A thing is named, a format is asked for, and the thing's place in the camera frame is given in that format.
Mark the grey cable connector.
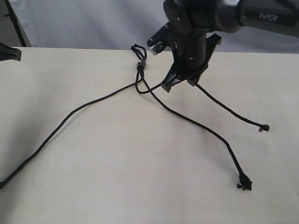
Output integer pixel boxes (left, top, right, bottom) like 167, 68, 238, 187
136, 60, 146, 70

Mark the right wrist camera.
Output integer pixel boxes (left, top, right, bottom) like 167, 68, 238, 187
147, 22, 175, 55

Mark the black stand pole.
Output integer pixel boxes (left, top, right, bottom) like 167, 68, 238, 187
4, 0, 27, 47

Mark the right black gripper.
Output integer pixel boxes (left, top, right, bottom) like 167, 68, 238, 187
161, 30, 222, 92

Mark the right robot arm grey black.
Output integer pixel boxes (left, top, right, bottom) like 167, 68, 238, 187
161, 0, 299, 91

